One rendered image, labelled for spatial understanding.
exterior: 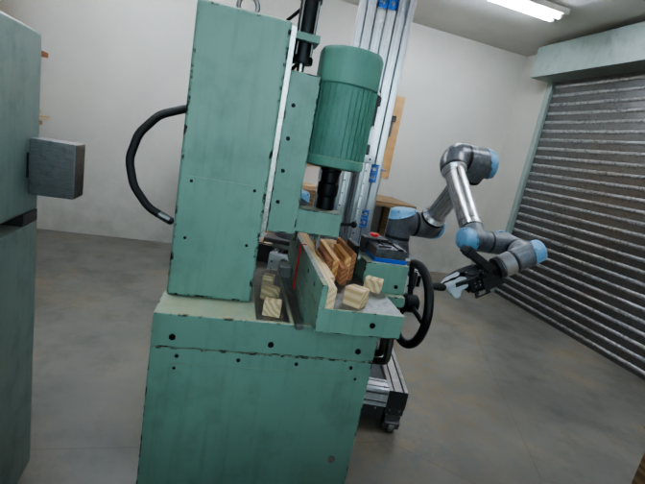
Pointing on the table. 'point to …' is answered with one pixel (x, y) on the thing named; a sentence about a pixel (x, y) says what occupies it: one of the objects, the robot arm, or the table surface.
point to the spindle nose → (327, 188)
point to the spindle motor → (345, 107)
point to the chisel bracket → (318, 222)
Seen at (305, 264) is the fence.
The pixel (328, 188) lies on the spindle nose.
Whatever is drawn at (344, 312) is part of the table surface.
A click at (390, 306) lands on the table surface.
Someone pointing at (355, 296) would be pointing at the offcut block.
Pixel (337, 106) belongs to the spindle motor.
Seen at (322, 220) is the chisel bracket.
